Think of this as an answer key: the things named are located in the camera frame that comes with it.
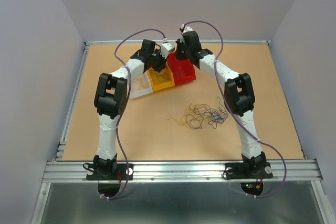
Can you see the white plastic bin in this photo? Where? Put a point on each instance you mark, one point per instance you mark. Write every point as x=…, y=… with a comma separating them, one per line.
x=141, y=86

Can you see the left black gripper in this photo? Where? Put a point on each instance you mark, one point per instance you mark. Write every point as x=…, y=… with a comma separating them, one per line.
x=163, y=64

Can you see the yellow plastic bin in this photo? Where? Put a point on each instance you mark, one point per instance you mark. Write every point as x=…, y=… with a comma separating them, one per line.
x=161, y=80

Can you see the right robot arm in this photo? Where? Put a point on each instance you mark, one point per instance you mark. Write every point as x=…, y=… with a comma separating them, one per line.
x=238, y=96

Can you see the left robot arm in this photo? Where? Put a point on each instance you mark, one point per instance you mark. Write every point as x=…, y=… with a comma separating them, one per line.
x=111, y=99

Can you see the red plastic bin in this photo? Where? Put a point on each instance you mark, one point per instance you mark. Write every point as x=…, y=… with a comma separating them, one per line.
x=183, y=71

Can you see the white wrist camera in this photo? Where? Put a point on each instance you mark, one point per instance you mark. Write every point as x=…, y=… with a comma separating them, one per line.
x=166, y=48
x=184, y=29

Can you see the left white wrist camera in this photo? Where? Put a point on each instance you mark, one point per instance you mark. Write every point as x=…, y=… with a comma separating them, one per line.
x=166, y=48

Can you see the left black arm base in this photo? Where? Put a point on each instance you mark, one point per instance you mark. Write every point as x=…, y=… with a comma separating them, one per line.
x=122, y=172

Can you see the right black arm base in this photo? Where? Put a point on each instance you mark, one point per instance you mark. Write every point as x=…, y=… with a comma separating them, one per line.
x=239, y=170

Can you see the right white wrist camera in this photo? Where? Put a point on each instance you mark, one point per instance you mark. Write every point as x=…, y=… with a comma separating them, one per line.
x=184, y=29

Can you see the aluminium front rail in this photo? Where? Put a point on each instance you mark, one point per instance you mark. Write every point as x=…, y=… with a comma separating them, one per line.
x=179, y=171

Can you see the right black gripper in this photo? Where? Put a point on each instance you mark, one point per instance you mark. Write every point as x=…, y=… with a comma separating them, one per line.
x=178, y=55

